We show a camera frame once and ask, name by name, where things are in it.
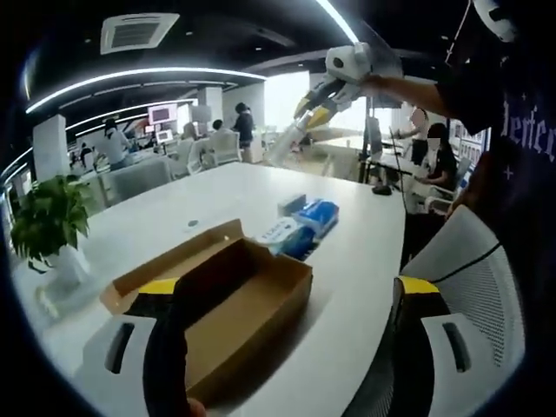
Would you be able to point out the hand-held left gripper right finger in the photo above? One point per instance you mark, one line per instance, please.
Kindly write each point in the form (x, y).
(434, 347)

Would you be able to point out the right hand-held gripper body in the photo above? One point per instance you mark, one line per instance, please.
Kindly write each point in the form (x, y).
(347, 63)

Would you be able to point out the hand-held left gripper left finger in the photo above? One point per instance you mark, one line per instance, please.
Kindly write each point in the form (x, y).
(130, 347)

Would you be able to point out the white pump bottle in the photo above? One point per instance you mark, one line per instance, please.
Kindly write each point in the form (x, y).
(286, 139)

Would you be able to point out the blue soft tissue pack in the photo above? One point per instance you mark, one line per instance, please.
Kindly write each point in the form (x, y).
(317, 213)

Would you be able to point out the brown cardboard shoe box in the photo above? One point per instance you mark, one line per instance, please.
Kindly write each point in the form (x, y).
(252, 295)

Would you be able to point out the soft wet wipes pack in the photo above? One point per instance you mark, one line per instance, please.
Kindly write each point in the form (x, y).
(286, 236)

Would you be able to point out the person's left hand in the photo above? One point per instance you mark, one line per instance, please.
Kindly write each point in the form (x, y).
(197, 409)

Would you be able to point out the straight ceiling light strip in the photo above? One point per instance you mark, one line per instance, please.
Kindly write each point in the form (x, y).
(339, 17)

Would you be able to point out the black monitor stand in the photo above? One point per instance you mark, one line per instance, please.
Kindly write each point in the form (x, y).
(373, 143)

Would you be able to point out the grey mesh office chair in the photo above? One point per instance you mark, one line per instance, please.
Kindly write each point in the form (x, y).
(478, 282)

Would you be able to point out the white paper cup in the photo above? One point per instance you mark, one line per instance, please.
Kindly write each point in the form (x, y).
(45, 299)

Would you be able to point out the pink screen monitor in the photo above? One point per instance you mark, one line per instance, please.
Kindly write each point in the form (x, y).
(161, 114)

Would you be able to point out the white worn device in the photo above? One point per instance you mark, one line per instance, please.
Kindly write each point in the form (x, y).
(497, 17)

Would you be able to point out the green potted plant white pot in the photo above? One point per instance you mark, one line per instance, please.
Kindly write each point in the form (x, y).
(48, 213)

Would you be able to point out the grey office partition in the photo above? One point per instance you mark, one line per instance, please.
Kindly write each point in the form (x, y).
(134, 178)

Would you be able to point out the long curved ceiling light strip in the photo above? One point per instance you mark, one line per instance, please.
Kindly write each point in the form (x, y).
(143, 76)

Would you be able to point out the person's torso dark shirt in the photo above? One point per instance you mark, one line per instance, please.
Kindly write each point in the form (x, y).
(512, 152)

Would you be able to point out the ceiling air conditioner unit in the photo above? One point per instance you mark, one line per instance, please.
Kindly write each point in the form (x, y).
(134, 32)

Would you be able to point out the white square pillar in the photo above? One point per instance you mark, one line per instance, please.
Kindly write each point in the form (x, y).
(50, 147)

